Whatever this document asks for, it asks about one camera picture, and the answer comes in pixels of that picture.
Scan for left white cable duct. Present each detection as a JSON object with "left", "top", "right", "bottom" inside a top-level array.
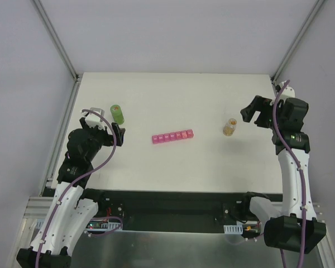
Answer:
[{"left": 48, "top": 217, "right": 123, "bottom": 234}]

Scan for front aluminium rail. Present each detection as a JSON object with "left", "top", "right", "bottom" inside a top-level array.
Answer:
[{"left": 23, "top": 197, "right": 53, "bottom": 219}]

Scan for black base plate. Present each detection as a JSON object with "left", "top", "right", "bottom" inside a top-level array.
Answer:
[{"left": 83, "top": 189, "right": 257, "bottom": 233}]

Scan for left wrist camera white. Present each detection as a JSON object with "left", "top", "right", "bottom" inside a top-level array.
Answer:
[{"left": 82, "top": 107, "right": 104, "bottom": 130}]

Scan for green pill bottle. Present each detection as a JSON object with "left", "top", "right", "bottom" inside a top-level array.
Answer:
[{"left": 110, "top": 104, "right": 125, "bottom": 125}]

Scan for pink weekly pill organizer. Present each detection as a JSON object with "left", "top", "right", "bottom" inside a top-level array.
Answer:
[{"left": 151, "top": 129, "right": 194, "bottom": 145}]

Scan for aluminium frame post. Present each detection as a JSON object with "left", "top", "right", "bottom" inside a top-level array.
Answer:
[
  {"left": 270, "top": 0, "right": 327, "bottom": 85},
  {"left": 32, "top": 0, "right": 80, "bottom": 82}
]

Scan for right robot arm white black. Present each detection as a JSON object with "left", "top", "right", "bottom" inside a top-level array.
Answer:
[{"left": 240, "top": 95, "right": 326, "bottom": 254}]

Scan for left aluminium frame post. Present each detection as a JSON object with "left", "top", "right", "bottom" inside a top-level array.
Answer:
[{"left": 32, "top": 0, "right": 80, "bottom": 82}]

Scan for white cable duct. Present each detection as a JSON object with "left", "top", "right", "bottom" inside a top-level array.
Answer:
[
  {"left": 48, "top": 217, "right": 123, "bottom": 234},
  {"left": 223, "top": 224, "right": 243, "bottom": 235}
]

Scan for right aluminium frame post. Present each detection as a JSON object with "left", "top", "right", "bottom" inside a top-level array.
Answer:
[{"left": 270, "top": 0, "right": 327, "bottom": 85}]

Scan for right white cable duct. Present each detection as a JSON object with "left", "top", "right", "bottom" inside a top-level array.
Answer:
[{"left": 223, "top": 224, "right": 243, "bottom": 235}]

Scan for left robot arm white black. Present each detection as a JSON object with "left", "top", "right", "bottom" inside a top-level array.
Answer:
[{"left": 16, "top": 113, "right": 125, "bottom": 267}]

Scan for clear bottle with orange pills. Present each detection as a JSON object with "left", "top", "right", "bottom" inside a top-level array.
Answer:
[{"left": 223, "top": 118, "right": 237, "bottom": 136}]

